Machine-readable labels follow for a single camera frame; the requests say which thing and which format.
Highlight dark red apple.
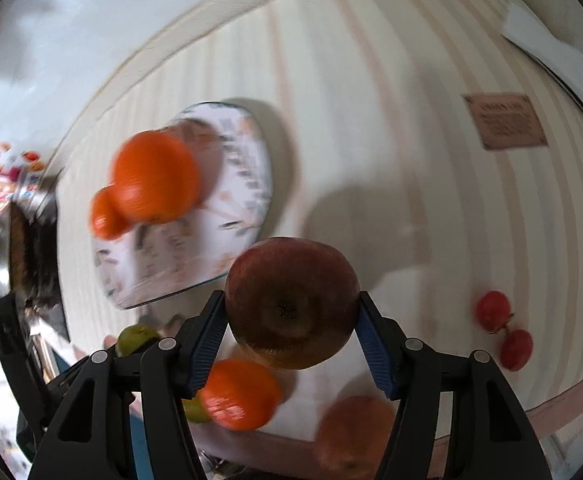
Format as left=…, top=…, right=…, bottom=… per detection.
left=315, top=395, right=397, bottom=480

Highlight colourful wall sticker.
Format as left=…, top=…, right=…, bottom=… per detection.
left=0, top=140, right=48, bottom=219

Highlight brown label patch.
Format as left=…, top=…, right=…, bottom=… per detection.
left=461, top=92, right=549, bottom=151

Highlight green apple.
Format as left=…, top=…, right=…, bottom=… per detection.
left=181, top=392, right=213, bottom=424
left=116, top=324, right=161, bottom=358

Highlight red cherry tomato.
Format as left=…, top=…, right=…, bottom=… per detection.
left=475, top=290, right=513, bottom=333
left=500, top=329, right=533, bottom=372

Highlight patterned white oval plate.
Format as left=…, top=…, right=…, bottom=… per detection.
left=91, top=101, right=274, bottom=311

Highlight large red apple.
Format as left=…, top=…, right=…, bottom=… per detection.
left=224, top=236, right=361, bottom=371

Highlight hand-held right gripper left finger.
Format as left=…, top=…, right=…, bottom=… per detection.
left=28, top=290, right=229, bottom=480

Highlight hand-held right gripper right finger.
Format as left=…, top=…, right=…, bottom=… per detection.
left=354, top=291, right=555, bottom=480

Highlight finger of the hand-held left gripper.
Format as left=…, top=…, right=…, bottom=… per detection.
left=0, top=292, right=47, bottom=441

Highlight large orange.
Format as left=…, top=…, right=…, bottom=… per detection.
left=112, top=130, right=203, bottom=224

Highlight black gas stove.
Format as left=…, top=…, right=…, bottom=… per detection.
left=8, top=200, right=69, bottom=341

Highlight medium orange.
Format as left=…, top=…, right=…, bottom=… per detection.
left=198, top=358, right=283, bottom=432

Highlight small orange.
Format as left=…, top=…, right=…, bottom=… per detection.
left=90, top=185, right=137, bottom=241

